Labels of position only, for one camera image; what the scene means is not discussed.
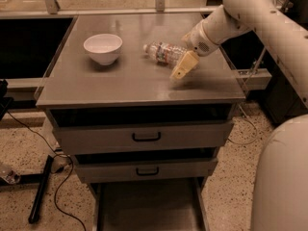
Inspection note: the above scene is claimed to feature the aluminium frame rail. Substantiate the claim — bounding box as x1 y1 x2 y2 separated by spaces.
0 0 225 20

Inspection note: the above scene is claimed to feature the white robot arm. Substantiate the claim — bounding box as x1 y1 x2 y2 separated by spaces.
171 0 308 231

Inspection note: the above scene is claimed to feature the open grey bottom drawer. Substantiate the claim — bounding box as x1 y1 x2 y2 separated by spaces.
91 178 210 231

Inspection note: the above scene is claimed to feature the clear plastic water bottle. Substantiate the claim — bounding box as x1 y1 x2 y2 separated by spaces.
143 41 187 67

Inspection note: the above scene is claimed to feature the black floor cable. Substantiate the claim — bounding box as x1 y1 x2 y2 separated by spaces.
6 110 87 231

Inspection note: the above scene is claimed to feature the grey top drawer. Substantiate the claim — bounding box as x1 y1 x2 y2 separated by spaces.
53 121 233 155

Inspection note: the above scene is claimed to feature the dark cabinet at right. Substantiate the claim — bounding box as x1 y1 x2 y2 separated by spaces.
261 65 308 125

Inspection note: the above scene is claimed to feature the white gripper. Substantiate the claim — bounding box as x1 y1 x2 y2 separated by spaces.
170 19 220 80

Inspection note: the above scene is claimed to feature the black metal floor bar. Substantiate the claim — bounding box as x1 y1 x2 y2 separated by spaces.
28 156 54 224

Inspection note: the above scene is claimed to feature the grey middle drawer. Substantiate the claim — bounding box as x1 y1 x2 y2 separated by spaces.
75 158 218 183

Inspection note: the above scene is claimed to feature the white ceramic bowl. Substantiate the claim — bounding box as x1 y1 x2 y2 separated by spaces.
83 34 122 65

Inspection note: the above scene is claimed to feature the white power cable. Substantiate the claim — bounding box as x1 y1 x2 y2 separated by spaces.
226 48 268 146

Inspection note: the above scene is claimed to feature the grey drawer cabinet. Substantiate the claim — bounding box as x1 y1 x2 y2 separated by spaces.
34 13 249 231

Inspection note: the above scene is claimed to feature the black device at left edge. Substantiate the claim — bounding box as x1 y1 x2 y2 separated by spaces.
0 80 13 120

